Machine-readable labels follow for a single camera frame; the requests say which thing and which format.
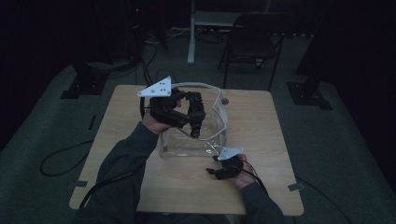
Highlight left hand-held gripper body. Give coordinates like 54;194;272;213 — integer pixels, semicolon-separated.
136;76;188;125

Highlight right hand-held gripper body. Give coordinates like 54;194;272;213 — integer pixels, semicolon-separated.
214;147;246;181

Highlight transparent plastic bag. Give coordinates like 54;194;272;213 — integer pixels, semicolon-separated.
159;81;230;159

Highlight person's right hand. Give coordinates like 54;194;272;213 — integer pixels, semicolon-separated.
233;154;260;191

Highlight person's left hand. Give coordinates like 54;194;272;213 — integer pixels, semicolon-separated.
141;98;183;135

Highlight black stand base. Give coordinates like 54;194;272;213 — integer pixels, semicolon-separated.
286;73;333;111
60;60;110;101

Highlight black folding chair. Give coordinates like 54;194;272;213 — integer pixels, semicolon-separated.
218;11;289;91

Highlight right hand-held gripper cable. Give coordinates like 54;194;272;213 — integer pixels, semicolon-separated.
241;159;269;191

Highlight hand-held gripper cable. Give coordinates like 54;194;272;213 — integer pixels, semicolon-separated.
78;96;149;210
241;159;269;191

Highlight black cables behind table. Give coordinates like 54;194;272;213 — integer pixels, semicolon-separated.
136;40;182;87

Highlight white desk frame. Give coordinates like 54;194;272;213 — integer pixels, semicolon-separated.
186;0;272;65

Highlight left hand-held gripper cable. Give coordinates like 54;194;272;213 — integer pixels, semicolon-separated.
78;96;149;210

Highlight black floor cable loop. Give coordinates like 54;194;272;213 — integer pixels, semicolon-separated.
39;139;95;177

